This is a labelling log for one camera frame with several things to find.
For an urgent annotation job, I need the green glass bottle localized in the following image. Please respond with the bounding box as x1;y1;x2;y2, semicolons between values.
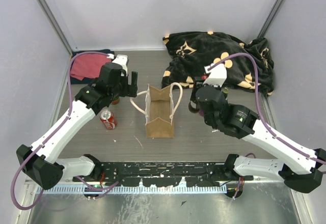
111;97;120;105
221;87;230;98

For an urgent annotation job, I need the brown canvas bag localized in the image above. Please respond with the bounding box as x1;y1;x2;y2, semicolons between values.
130;82;183;138

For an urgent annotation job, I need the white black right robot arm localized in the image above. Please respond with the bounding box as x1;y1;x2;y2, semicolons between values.
191;80;325;193

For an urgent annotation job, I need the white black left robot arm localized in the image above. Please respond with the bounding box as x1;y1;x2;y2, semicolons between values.
16;62;138;190

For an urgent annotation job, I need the red folded cloth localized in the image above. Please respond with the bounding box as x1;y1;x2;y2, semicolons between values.
70;53;113;81

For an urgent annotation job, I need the red soda can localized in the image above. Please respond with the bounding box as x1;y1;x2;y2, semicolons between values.
99;109;117;130

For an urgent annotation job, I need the dark navy folded cloth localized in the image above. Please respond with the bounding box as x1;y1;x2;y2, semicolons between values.
70;49;115;84

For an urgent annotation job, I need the black floral blanket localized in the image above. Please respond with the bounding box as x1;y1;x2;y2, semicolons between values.
161;32;275;95

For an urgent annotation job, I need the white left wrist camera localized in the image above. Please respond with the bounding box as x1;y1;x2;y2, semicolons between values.
106;53;129;73

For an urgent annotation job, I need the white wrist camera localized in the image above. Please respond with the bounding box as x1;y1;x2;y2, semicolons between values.
203;63;227;88
106;53;129;73

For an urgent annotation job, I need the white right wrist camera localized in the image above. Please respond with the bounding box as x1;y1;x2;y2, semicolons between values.
203;63;227;88

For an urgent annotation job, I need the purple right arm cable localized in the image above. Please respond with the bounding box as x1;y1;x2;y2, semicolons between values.
207;52;326;165

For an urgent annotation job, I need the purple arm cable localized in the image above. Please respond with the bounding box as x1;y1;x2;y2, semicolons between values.
207;52;326;165
10;51;120;211

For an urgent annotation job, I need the white slotted cable duct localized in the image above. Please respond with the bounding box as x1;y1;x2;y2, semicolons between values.
43;184;227;194

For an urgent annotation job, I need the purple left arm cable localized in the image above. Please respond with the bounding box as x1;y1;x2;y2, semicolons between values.
10;51;120;211

